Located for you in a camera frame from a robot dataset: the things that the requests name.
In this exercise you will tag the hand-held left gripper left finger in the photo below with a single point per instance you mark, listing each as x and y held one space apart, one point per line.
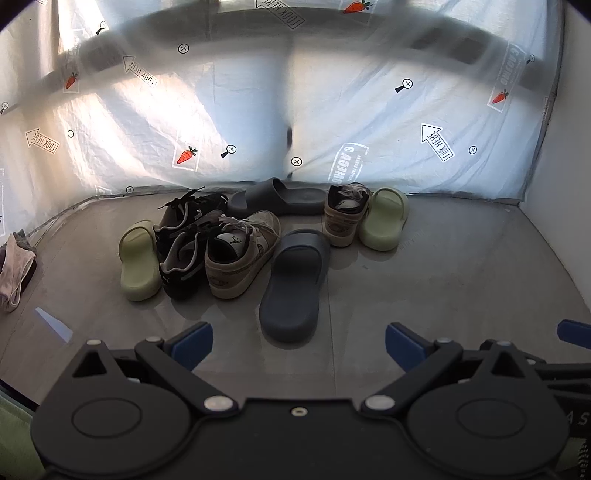
194 344

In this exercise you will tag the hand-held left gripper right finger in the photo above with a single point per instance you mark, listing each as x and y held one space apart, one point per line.
406 346

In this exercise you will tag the grey-blue slide sandal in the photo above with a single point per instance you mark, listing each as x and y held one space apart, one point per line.
277 198
288 314

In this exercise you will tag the tan and white sneaker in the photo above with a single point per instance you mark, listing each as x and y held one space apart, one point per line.
240 272
341 228

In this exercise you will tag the black suede sneaker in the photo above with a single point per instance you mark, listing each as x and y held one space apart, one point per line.
207 205
178 281

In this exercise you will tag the white printed sheet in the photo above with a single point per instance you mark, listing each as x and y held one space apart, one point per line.
323 92

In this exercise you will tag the pink cloth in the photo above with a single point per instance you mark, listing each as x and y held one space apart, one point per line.
11 277

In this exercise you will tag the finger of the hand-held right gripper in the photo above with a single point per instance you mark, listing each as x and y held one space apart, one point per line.
575 331

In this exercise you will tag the grey cloth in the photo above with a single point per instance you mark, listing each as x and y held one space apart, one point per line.
19 237

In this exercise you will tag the dark cloth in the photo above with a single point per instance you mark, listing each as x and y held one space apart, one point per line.
33 272

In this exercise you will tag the pale green slide sandal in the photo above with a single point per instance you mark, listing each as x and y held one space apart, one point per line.
138 272
383 226

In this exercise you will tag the green cloth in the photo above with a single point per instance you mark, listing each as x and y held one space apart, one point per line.
11 434

